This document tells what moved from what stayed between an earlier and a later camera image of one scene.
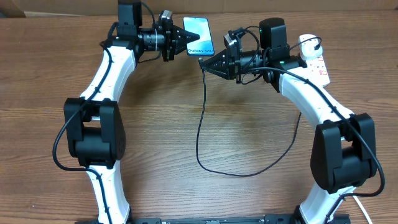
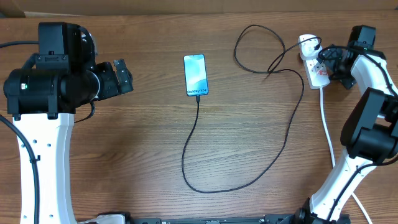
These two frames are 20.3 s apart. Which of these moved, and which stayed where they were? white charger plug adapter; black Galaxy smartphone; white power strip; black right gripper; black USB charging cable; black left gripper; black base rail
Moved: black USB charging cable; black left gripper; black Galaxy smartphone; black right gripper
Stayed: black base rail; white power strip; white charger plug adapter
